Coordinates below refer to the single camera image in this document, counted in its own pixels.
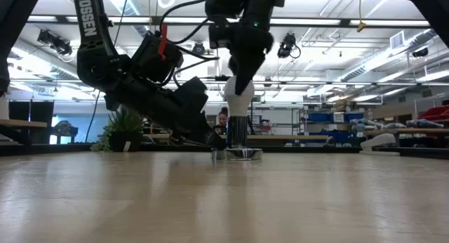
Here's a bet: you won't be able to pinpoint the black camera on mount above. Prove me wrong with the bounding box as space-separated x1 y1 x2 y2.
276 32 302 60

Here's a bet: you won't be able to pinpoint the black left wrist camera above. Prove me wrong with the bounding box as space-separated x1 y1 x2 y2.
131 31 185 84

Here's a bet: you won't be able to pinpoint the chrome lamp base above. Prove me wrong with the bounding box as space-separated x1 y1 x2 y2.
211 115 264 162

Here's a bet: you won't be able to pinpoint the black hanging cable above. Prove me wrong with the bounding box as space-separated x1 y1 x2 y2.
85 0 131 144

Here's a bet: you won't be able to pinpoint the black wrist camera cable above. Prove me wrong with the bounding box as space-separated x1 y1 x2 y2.
159 0 220 88

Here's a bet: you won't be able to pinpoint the shelf with blue bins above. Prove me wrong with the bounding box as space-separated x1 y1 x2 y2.
300 109 368 146

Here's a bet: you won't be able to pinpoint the wooden workbench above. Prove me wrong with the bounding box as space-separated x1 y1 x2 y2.
364 128 449 148
0 118 48 145

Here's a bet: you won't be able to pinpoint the person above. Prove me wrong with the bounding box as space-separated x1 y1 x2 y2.
212 107 229 136

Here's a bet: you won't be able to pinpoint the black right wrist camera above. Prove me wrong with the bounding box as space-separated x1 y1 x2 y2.
208 20 233 50

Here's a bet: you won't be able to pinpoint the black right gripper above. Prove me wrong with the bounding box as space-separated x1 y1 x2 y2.
227 11 275 96

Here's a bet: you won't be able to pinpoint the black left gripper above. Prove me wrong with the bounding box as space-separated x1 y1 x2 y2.
104 73 227 150

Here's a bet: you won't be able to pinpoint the black aluminium frame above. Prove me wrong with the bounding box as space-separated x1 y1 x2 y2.
0 13 449 160

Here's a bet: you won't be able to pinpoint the black partition panels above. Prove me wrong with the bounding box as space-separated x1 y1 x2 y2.
8 99 55 145

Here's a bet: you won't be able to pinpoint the green potted plant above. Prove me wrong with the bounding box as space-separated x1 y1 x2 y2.
90 105 145 153

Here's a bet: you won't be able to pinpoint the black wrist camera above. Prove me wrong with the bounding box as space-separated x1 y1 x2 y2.
131 31 185 84
208 20 233 50

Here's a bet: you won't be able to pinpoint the yellow hanging cord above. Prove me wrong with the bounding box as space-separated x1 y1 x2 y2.
356 0 368 34

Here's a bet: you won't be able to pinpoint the red bin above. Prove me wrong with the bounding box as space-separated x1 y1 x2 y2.
416 105 449 123

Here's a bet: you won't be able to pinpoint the black ceiling spotlight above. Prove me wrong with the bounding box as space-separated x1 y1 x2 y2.
36 28 74 57

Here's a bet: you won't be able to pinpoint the red cable tie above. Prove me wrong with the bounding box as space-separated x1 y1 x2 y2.
157 24 169 62

